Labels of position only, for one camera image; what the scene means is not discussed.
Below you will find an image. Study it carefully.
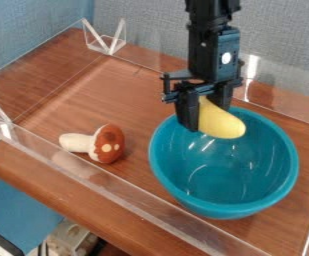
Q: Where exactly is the blue plastic bowl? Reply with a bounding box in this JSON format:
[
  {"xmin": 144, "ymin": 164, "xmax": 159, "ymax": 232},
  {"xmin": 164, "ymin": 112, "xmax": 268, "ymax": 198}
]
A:
[{"xmin": 148, "ymin": 107, "xmax": 299, "ymax": 220}]

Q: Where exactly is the yellow toy banana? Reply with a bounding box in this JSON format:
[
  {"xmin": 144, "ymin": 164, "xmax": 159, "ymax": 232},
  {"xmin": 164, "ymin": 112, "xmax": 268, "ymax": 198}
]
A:
[{"xmin": 198, "ymin": 96, "xmax": 246, "ymax": 139}]

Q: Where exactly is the clear acrylic barrier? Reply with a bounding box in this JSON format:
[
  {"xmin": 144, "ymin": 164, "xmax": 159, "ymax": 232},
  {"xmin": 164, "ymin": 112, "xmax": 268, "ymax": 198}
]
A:
[{"xmin": 0, "ymin": 20, "xmax": 309, "ymax": 256}]

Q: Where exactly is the grey metal bracket below table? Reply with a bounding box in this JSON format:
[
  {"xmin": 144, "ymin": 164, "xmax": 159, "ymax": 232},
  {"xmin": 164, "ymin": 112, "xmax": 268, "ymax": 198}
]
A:
[{"xmin": 36, "ymin": 219, "xmax": 97, "ymax": 256}]

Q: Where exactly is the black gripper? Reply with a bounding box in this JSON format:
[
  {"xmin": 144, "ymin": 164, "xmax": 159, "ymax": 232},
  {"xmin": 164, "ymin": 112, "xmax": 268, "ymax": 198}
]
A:
[{"xmin": 162, "ymin": 25, "xmax": 242, "ymax": 132}]

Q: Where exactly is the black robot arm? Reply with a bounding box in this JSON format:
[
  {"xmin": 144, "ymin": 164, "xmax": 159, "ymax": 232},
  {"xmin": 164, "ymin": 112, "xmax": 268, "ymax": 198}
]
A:
[{"xmin": 162, "ymin": 0, "xmax": 244, "ymax": 138}]

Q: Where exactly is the brown white toy mushroom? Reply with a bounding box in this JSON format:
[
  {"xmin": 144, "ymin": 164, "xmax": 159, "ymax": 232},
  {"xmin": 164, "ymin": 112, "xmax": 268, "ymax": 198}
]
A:
[{"xmin": 59, "ymin": 124, "xmax": 124, "ymax": 163}]

